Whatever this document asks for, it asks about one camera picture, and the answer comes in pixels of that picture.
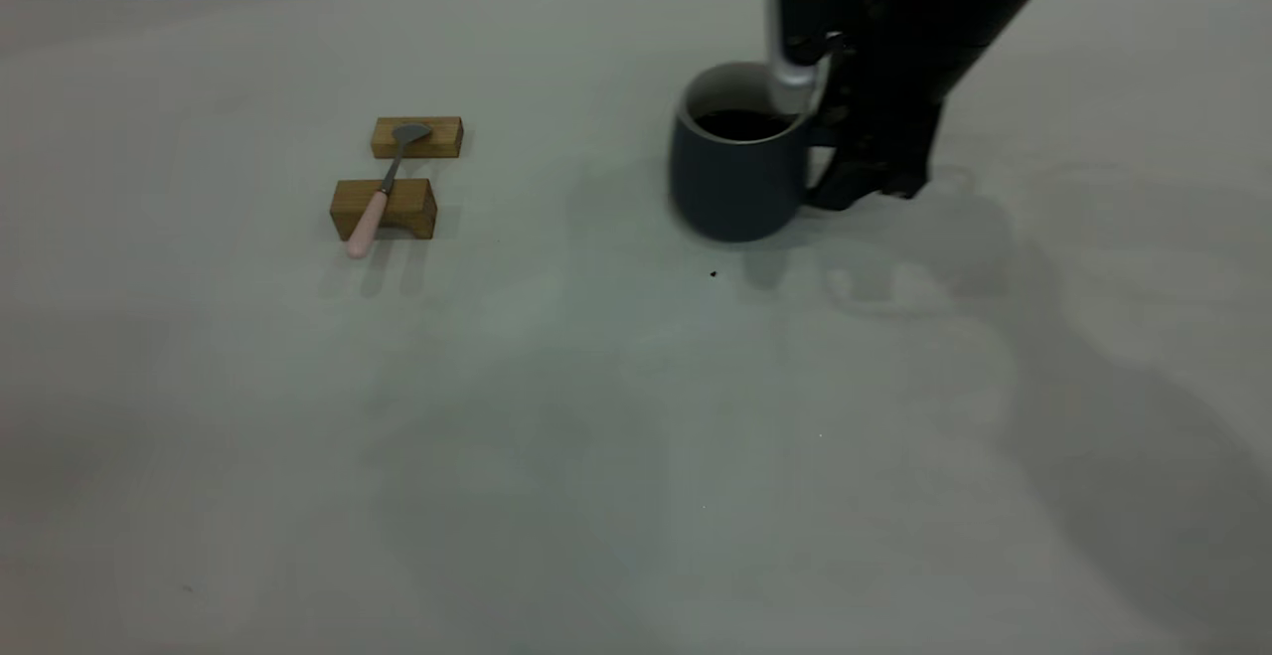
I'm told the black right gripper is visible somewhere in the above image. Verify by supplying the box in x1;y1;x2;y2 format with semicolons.
803;0;957;212

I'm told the pink handled metal spoon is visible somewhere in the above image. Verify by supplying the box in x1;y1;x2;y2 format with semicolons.
346;123;434;260

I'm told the dark coffee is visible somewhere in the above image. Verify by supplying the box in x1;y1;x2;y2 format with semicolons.
693;109;798;143

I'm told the arched wooden block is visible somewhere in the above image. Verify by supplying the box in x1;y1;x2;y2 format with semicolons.
330;178;438;243

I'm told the dark grey ceramic mug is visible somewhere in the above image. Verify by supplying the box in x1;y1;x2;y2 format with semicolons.
669;62;834;244

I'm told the flat wooden block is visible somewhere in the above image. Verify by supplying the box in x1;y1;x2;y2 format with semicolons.
371;116;465;160

